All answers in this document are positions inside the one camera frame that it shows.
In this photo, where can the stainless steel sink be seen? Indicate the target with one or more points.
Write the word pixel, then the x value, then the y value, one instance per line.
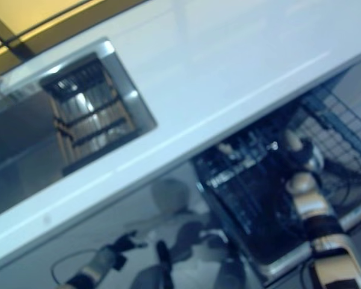
pixel 18 144

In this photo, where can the amber window with dark frame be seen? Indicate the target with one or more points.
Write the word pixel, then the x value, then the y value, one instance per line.
pixel 33 18

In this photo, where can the white glossy cabinet door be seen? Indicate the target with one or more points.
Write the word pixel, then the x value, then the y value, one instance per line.
pixel 6 271
pixel 123 204

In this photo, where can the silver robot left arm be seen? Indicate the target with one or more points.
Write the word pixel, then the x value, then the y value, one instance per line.
pixel 93 268

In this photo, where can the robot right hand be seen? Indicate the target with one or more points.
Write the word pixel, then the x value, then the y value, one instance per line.
pixel 308 156

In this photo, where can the black dishwasher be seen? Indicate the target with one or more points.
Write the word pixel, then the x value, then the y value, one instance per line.
pixel 258 225

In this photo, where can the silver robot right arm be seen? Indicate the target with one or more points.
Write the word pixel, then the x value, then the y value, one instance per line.
pixel 325 225

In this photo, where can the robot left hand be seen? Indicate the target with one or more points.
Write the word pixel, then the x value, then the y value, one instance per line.
pixel 124 243

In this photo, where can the black sink drain rack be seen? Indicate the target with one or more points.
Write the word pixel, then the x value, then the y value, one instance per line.
pixel 93 120

